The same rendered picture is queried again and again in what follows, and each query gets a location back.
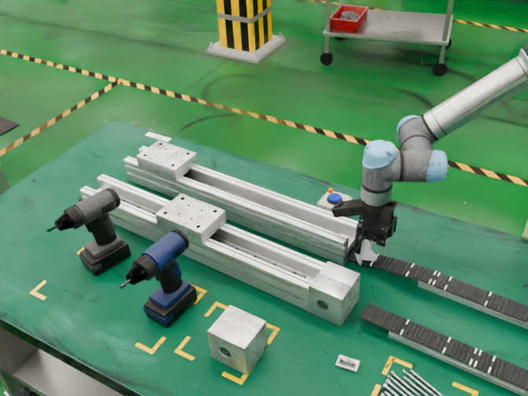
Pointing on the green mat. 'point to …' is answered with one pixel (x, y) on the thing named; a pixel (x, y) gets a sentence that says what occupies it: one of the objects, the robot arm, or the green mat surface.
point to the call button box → (331, 202)
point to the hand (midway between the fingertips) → (362, 254)
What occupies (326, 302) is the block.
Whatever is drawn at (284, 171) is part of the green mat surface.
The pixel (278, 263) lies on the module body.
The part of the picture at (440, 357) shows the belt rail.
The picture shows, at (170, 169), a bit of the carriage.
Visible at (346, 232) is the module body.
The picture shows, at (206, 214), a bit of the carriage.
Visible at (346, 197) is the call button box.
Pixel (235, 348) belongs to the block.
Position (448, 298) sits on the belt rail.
